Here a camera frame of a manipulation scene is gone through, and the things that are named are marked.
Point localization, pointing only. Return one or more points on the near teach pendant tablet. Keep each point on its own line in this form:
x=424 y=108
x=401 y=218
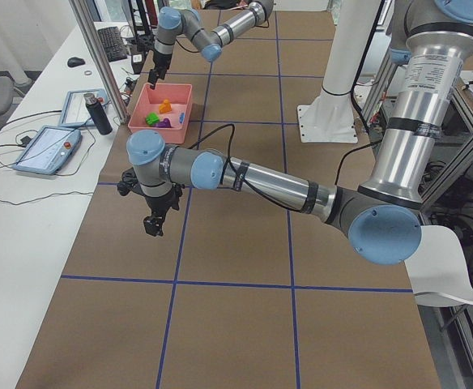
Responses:
x=49 y=150

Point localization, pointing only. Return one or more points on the green toy block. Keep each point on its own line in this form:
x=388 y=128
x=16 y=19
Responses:
x=152 y=119

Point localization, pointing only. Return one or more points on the purple toy block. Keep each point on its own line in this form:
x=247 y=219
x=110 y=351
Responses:
x=165 y=123

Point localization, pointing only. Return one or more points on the white metal mount base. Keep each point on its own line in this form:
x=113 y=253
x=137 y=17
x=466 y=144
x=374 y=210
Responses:
x=330 y=118

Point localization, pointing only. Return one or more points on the aluminium frame post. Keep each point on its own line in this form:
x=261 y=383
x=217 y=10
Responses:
x=92 y=40

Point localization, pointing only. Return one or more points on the teach pendant tablet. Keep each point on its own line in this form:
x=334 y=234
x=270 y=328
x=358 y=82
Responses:
x=74 y=111
x=49 y=150

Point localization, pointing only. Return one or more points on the far teach pendant tablet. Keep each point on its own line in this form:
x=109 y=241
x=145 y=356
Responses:
x=74 y=111

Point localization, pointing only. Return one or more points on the black water bottle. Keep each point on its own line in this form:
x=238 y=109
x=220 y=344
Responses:
x=97 y=113

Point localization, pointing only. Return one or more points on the black keyboard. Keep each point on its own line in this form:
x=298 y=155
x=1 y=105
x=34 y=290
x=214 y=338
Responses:
x=112 y=43

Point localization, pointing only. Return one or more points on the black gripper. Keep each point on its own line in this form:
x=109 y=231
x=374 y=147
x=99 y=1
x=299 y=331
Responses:
x=158 y=204
x=160 y=60

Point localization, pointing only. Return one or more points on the orange toy block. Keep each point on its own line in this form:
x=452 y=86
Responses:
x=165 y=106

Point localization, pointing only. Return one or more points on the pink plastic box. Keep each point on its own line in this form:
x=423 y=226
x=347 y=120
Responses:
x=180 y=96

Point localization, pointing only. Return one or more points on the black computer mouse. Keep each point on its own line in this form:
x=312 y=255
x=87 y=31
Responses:
x=75 y=62

